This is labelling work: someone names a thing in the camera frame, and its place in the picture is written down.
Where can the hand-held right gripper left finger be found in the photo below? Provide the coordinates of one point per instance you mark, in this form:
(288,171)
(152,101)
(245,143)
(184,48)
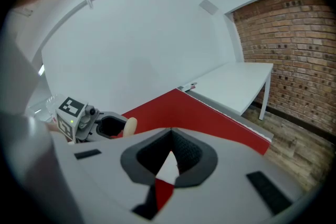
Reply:
(105,181)

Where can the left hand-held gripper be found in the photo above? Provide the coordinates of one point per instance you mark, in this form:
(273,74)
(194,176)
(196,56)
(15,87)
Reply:
(72,119)

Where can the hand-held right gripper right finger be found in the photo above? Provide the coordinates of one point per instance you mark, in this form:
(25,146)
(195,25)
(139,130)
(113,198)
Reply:
(225,191)

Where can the beige bar of soap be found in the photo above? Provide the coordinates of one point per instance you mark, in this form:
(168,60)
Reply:
(130,127)

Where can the red table mat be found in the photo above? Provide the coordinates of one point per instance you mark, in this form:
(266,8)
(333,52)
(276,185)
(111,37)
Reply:
(183,118)

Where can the grey metal clip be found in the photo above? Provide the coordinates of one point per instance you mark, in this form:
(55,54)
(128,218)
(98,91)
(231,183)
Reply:
(190,85)

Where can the white table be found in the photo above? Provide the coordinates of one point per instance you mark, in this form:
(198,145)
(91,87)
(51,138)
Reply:
(233,86)

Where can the grey wall plate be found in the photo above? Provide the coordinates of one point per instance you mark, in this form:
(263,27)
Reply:
(208,6)

